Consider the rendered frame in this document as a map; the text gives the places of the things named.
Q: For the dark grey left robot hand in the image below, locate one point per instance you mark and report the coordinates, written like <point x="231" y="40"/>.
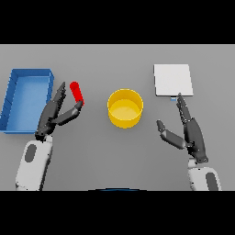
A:
<point x="50" y="114"/>

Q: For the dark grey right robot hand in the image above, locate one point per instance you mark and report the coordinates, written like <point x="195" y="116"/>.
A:
<point x="193" y="134"/>

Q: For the red beaker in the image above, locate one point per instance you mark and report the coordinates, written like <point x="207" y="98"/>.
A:
<point x="76" y="92"/>

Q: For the yellow bowl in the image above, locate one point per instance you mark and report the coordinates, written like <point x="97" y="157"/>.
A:
<point x="125" y="108"/>

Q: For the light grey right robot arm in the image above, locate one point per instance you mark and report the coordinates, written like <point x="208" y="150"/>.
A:
<point x="203" y="179"/>

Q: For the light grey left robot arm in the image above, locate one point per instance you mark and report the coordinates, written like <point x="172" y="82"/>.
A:
<point x="33" y="165"/>

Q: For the pale square measuring scale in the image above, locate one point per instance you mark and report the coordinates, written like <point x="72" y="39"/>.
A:
<point x="173" y="80"/>

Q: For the blue tray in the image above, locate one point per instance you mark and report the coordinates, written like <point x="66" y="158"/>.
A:
<point x="26" y="101"/>

